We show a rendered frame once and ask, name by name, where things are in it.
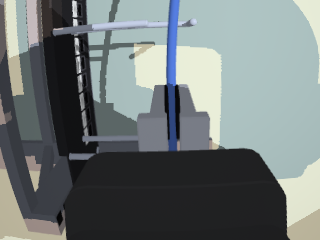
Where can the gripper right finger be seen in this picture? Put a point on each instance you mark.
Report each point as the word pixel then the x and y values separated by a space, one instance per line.
pixel 192 127

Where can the black network patch panel rack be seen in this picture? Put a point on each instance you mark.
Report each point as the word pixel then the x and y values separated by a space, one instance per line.
pixel 73 115

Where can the blue cable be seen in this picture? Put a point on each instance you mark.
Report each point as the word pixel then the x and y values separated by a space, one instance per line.
pixel 171 69

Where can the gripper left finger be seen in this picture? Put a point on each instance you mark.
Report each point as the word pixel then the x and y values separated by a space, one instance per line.
pixel 152 127

